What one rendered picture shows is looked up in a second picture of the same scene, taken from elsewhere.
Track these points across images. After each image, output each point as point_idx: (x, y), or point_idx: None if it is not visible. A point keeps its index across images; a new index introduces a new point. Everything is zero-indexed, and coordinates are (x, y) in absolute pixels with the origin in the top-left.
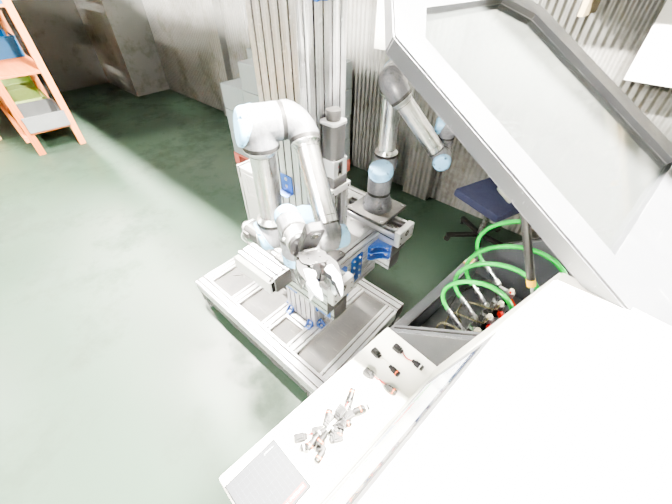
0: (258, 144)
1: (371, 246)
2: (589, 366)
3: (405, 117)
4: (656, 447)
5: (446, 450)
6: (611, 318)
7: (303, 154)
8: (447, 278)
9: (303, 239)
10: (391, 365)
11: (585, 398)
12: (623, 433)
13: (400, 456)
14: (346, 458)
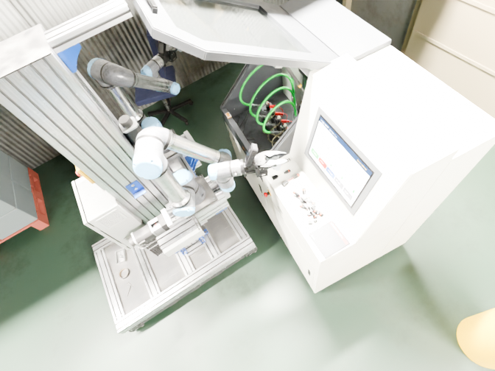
0: (164, 163)
1: (189, 163)
2: (350, 82)
3: (142, 85)
4: (376, 81)
5: (370, 126)
6: (334, 68)
7: (178, 144)
8: (236, 130)
9: (253, 157)
10: (284, 171)
11: (360, 88)
12: (371, 85)
13: (361, 146)
14: (323, 203)
